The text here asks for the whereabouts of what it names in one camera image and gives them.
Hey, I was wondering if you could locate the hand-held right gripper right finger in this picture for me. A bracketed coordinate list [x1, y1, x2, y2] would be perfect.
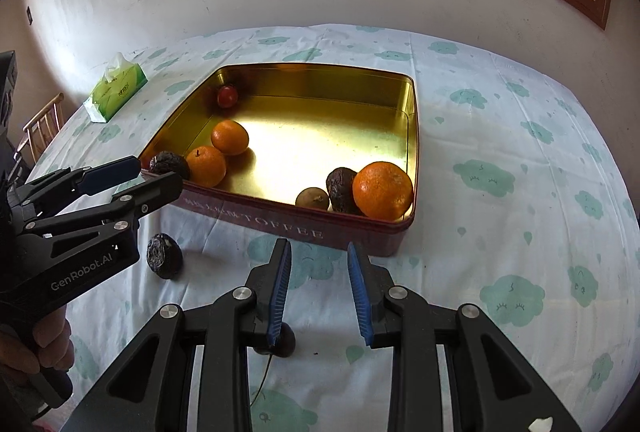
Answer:
[347, 242, 583, 432]

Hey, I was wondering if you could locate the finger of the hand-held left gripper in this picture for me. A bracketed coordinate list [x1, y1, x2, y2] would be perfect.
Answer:
[20, 172, 185, 263]
[10, 155, 143, 216]

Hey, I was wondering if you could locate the brown longan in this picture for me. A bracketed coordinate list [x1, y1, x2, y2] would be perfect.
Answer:
[295, 186, 330, 211]

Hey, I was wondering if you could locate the small orange with stem nub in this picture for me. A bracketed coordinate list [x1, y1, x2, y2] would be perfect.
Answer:
[185, 145, 227, 188]

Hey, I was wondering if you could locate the large orange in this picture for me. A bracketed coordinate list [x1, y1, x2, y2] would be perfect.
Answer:
[352, 161, 414, 220]

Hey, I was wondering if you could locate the small smooth orange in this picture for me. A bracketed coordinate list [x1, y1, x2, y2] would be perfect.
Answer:
[210, 119, 250, 156]

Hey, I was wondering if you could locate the dark cherry with stem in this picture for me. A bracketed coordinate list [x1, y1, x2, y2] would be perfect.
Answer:
[250, 323, 297, 405]

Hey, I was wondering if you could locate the person's left hand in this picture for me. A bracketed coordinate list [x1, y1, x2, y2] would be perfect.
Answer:
[0, 311, 76, 375]

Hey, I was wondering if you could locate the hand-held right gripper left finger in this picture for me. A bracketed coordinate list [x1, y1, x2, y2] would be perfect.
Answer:
[60, 238, 293, 432]

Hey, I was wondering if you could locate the red and gold tin box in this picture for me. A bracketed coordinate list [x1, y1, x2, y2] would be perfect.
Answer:
[138, 64, 418, 258]

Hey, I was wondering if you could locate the white cloud print tablecloth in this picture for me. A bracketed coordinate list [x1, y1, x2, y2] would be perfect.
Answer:
[25, 24, 640, 432]

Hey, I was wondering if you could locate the wooden chair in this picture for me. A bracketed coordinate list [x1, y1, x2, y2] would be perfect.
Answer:
[15, 92, 65, 163]

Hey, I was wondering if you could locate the green tissue box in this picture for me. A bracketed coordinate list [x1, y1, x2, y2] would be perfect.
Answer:
[82, 52, 149, 123]

